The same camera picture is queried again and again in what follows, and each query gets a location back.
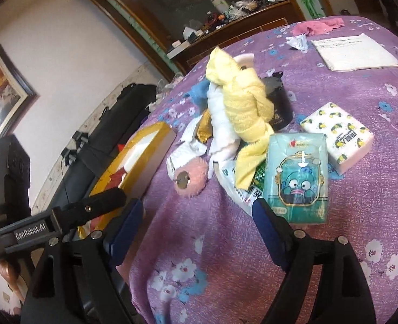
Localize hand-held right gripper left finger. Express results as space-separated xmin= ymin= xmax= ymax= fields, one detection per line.
xmin=20 ymin=198 xmax=144 ymax=324

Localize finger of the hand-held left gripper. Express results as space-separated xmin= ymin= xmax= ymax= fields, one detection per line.
xmin=55 ymin=188 xmax=127 ymax=234

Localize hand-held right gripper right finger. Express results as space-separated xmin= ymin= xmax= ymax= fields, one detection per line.
xmin=252 ymin=198 xmax=378 ymax=324

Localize red packet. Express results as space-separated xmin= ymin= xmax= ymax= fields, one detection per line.
xmin=106 ymin=169 xmax=128 ymax=190

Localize teal cartoon tissue pack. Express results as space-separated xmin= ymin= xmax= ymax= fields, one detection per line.
xmin=264 ymin=132 xmax=329 ymax=225

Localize white green printed plastic bag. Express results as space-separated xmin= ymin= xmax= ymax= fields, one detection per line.
xmin=219 ymin=160 xmax=270 ymax=217

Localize pink fluffy ball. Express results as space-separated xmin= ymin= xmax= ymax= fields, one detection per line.
xmin=173 ymin=158 xmax=209 ymax=196

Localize gold cardboard box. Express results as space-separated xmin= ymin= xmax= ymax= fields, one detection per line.
xmin=77 ymin=122 xmax=177 ymax=240

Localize white puffy packet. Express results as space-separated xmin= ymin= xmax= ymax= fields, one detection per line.
xmin=167 ymin=118 xmax=208 ymax=176

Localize white towel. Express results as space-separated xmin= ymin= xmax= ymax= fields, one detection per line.
xmin=207 ymin=83 xmax=243 ymax=179

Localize lemon print tissue pack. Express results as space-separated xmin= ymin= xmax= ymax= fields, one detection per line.
xmin=300 ymin=102 xmax=374 ymax=175

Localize gold foil packet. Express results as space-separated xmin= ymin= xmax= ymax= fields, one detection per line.
xmin=197 ymin=111 xmax=215 ymax=142

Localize yellow towel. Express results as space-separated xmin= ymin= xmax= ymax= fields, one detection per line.
xmin=206 ymin=46 xmax=275 ymax=190

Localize pink white soft item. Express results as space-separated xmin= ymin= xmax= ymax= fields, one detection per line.
xmin=234 ymin=53 xmax=255 ymax=71

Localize person's left hand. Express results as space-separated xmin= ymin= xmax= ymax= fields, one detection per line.
xmin=0 ymin=259 xmax=27 ymax=311

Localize purple floral bed sheet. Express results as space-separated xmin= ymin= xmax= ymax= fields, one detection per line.
xmin=116 ymin=15 xmax=398 ymax=324

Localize black long bag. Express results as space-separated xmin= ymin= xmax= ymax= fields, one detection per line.
xmin=44 ymin=83 xmax=159 ymax=230

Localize black jar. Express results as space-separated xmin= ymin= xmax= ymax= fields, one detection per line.
xmin=261 ymin=72 xmax=294 ymax=131

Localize clear plastic bag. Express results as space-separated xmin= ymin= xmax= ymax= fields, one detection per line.
xmin=156 ymin=72 xmax=184 ymax=103

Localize blue towel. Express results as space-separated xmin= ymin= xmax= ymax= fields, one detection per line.
xmin=182 ymin=80 xmax=211 ymax=103

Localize wooden cabinet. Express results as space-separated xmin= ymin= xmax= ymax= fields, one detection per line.
xmin=73 ymin=0 xmax=308 ymax=75

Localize small white crumpled packet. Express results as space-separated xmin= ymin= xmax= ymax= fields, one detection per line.
xmin=286 ymin=34 xmax=309 ymax=53

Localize white paper sheets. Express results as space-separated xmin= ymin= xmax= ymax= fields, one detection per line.
xmin=311 ymin=33 xmax=398 ymax=72

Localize pink cloth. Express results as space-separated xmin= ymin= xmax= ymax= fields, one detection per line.
xmin=292 ymin=17 xmax=345 ymax=37

